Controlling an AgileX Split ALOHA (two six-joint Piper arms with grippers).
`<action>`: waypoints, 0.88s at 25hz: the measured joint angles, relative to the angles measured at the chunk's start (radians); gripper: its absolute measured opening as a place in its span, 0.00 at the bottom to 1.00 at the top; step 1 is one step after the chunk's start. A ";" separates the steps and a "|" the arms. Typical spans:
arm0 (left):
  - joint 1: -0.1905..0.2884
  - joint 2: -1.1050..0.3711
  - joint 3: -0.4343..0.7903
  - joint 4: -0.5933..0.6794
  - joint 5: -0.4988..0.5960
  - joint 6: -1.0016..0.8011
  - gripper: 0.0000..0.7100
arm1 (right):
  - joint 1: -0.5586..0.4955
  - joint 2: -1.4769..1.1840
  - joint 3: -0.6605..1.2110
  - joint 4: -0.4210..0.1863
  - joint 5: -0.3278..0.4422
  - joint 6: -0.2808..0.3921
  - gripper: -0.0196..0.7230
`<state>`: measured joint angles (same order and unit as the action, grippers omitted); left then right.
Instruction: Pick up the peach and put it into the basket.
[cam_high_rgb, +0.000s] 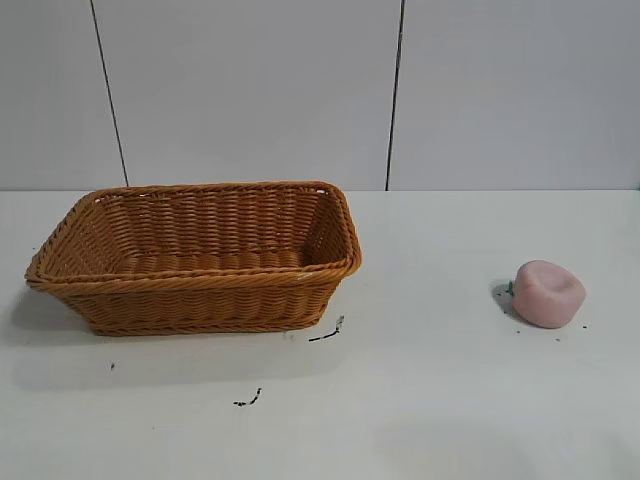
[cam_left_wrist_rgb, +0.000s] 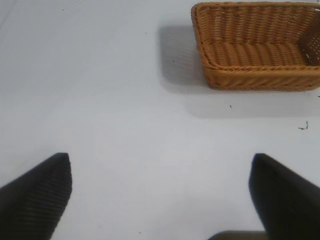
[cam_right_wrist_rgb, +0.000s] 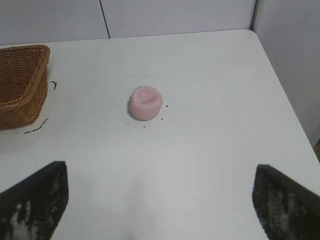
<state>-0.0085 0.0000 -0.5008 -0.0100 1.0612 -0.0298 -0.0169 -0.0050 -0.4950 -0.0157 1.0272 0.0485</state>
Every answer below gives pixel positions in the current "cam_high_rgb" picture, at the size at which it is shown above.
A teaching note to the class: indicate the pink soft toy peach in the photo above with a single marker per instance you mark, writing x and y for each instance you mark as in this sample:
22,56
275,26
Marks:
547,295

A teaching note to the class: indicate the brown woven wicker basket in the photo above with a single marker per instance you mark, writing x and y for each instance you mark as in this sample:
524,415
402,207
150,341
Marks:
200,290

